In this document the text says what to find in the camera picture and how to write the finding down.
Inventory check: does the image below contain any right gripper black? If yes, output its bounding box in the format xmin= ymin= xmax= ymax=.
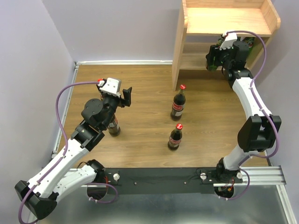
xmin=205 ymin=42 xmax=233 ymax=69

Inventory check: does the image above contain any green bottle red-white label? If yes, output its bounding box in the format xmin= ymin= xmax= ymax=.
xmin=206 ymin=37 xmax=224 ymax=71

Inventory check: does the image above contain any green bottle red-blue label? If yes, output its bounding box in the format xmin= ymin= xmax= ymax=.
xmin=243 ymin=37 xmax=255 ymax=53

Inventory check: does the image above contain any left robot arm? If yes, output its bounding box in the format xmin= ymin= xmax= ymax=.
xmin=14 ymin=84 xmax=132 ymax=224

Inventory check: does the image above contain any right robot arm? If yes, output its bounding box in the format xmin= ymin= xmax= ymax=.
xmin=201 ymin=38 xmax=281 ymax=183

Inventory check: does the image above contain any wooden two-tier shelf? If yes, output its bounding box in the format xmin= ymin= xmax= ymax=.
xmin=172 ymin=0 xmax=281 ymax=90

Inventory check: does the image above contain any cola bottle left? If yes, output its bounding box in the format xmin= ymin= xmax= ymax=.
xmin=107 ymin=115 xmax=121 ymax=137

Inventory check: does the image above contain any cola bottle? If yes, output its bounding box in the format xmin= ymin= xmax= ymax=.
xmin=170 ymin=84 xmax=186 ymax=121
xmin=168 ymin=123 xmax=183 ymax=150
xmin=107 ymin=115 xmax=121 ymax=137

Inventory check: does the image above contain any cola bottle centre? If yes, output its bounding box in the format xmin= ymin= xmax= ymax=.
xmin=170 ymin=84 xmax=186 ymax=121

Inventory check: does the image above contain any cola bottle front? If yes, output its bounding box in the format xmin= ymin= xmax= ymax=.
xmin=168 ymin=123 xmax=183 ymax=150

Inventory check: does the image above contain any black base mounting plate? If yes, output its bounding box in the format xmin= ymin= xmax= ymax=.
xmin=92 ymin=167 xmax=242 ymax=194

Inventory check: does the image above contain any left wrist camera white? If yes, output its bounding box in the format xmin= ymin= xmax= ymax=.
xmin=97 ymin=77 xmax=121 ymax=98

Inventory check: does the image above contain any aluminium frame rail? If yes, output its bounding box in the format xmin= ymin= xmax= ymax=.
xmin=42 ymin=65 xmax=287 ymax=224

